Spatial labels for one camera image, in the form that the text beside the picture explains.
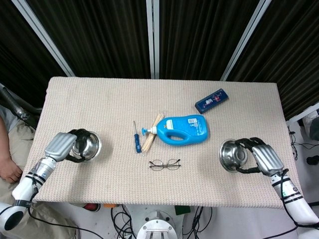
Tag red emergency stop button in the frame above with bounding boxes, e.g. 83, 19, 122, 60
83, 203, 102, 213

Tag metal bowl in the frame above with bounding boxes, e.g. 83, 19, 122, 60
218, 139, 256, 173
71, 131, 102, 161

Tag white silver robot torso base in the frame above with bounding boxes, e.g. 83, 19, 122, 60
136, 209, 180, 239

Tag thin black cable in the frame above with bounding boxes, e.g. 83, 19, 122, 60
288, 125, 301, 160

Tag thin black framed glasses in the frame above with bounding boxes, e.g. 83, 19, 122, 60
149, 158, 181, 171

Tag green block under table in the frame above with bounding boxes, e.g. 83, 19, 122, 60
174, 206, 192, 215

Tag person in beige trousers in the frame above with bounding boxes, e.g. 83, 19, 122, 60
0, 103, 78, 239

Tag blue handled screwdriver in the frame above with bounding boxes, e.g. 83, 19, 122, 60
132, 120, 142, 154

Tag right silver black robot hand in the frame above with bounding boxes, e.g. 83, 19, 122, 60
234, 137, 285, 177

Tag blue detergent pump bottle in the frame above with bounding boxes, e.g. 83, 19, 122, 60
141, 114, 209, 146

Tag dark blue printed box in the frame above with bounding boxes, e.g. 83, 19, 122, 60
194, 88, 230, 110

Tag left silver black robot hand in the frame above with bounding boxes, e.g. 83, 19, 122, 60
44, 128, 93, 164

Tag black curtain panel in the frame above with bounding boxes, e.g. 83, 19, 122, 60
226, 0, 319, 120
0, 0, 68, 108
159, 0, 260, 80
26, 0, 153, 79

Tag black foam wrapped pipe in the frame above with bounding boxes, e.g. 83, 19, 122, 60
0, 87, 42, 129

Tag white double frame post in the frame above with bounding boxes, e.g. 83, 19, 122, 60
146, 0, 160, 79

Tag beige waffle tablecloth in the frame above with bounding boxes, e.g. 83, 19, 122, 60
21, 76, 304, 209

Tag bundle of wooden sticks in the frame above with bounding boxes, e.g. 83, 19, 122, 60
141, 113, 165, 152

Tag tangled black cable bundle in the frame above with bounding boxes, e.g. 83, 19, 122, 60
111, 205, 137, 239

